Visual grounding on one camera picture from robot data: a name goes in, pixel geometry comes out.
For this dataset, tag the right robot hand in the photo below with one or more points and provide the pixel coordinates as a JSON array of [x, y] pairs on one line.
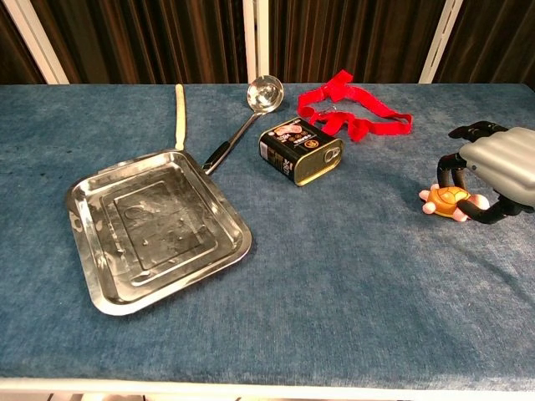
[[501, 163]]

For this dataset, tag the small turtle toy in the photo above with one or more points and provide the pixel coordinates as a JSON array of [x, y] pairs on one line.
[[446, 200]]

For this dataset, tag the blue table cloth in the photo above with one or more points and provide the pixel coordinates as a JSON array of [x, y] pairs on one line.
[[334, 271]]

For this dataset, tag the black luncheon meat can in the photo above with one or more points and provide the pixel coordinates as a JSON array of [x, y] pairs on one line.
[[297, 150]]

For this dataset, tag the flat wooden stick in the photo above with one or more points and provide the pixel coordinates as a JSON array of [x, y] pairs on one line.
[[180, 117]]

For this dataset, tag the rectangular stainless steel tray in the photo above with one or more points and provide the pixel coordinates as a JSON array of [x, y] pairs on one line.
[[159, 229]]

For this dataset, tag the dark brown pleated curtain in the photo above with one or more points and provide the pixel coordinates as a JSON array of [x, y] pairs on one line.
[[146, 37]]

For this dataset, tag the white frame post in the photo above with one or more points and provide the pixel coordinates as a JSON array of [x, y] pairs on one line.
[[256, 37], [441, 42], [42, 46]]

